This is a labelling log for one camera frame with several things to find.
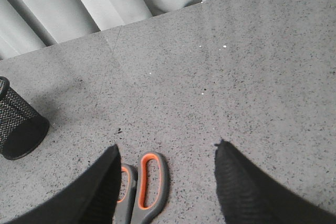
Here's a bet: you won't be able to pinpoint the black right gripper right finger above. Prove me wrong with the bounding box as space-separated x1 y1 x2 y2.
214 140 335 223

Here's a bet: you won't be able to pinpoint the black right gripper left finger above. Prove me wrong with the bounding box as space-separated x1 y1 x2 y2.
8 144 121 223

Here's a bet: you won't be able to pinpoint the grey orange scissors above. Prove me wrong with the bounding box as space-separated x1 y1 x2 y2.
114 152 170 224

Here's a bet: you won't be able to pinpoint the black mesh pen cup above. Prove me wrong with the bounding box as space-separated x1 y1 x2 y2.
1 76 50 160

